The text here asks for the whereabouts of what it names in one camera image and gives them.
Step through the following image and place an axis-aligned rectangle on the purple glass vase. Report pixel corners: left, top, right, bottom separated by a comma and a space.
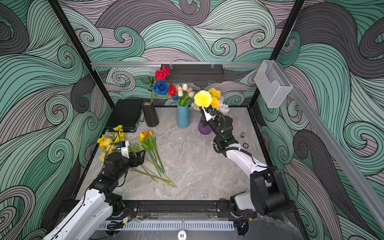
198, 119, 212, 135

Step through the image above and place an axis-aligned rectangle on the orange yellow tulip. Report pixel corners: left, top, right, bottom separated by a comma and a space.
144, 131, 166, 175

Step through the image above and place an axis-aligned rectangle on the pale yellow blossom spray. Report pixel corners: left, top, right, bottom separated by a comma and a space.
96, 134, 172, 184

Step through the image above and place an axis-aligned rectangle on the single yellow tulip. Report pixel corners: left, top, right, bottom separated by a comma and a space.
148, 130, 166, 174

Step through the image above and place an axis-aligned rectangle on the yellow ranunculus stem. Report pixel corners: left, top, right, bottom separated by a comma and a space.
108, 125, 177, 188

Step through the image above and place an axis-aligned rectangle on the teal ceramic vase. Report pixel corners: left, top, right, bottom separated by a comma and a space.
177, 105, 190, 129

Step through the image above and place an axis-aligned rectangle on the black cylindrical vase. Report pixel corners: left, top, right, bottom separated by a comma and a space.
142, 100, 159, 127

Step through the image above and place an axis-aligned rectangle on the yellow flower bunch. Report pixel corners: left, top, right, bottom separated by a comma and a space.
129, 161, 177, 188

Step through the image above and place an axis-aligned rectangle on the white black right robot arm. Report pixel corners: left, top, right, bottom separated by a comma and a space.
201, 108, 289, 215

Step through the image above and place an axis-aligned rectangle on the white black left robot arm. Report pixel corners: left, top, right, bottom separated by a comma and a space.
43, 150, 146, 240

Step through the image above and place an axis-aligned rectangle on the yellow carnation bouquet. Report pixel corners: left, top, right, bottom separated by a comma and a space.
190, 88, 230, 115

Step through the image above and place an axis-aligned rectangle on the black ribbed hard case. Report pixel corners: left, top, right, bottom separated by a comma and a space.
105, 99, 143, 133

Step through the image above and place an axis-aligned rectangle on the yellow tulip bouquet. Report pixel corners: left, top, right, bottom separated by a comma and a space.
169, 83, 195, 107

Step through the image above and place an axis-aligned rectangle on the black hanging tray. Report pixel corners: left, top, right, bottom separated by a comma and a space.
161, 64, 224, 83

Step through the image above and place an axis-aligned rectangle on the blue rose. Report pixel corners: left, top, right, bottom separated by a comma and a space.
153, 80, 168, 95

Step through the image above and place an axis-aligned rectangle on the red rose stem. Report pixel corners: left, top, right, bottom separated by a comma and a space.
141, 65, 178, 105

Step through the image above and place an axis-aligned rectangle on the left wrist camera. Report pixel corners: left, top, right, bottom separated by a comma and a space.
117, 141, 130, 159

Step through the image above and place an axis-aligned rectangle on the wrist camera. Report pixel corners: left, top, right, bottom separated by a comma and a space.
117, 141, 130, 159
202, 107, 215, 122

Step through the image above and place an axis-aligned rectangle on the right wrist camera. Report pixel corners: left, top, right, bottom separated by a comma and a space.
202, 107, 215, 122

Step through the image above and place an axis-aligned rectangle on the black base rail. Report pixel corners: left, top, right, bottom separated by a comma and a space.
59, 199, 298, 220

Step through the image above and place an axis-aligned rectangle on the clear acrylic wall box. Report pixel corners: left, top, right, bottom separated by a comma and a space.
255, 60, 293, 108

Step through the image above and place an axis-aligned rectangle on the white slotted cable duct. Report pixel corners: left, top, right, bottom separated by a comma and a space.
118, 220, 235, 232

